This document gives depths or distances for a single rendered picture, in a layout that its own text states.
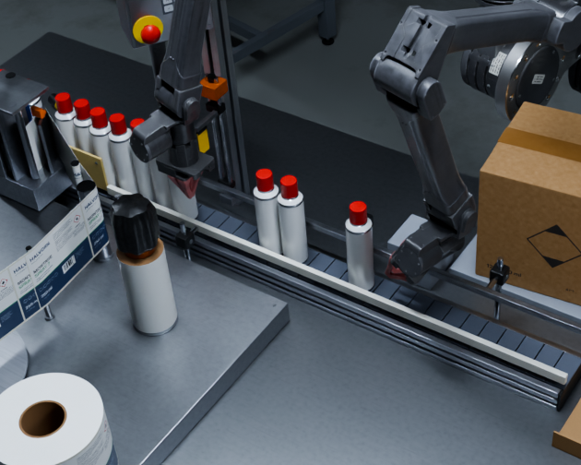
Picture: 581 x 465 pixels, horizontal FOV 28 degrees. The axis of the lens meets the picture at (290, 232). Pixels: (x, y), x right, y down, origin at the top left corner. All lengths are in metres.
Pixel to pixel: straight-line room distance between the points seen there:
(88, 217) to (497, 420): 0.88
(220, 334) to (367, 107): 2.15
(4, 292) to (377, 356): 0.71
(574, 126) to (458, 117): 1.92
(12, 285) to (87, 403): 0.35
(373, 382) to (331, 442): 0.16
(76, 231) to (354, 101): 2.15
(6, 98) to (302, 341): 0.80
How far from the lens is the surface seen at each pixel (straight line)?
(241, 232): 2.44
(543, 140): 2.26
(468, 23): 1.77
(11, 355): 2.28
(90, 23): 4.96
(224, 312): 2.27
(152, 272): 2.14
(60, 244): 2.28
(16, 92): 2.50
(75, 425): 1.95
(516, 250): 2.28
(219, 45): 2.34
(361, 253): 2.21
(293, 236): 2.29
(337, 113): 4.24
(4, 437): 1.97
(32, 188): 2.56
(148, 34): 2.24
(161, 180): 2.45
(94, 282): 2.39
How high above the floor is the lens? 2.49
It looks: 42 degrees down
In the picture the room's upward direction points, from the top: 6 degrees counter-clockwise
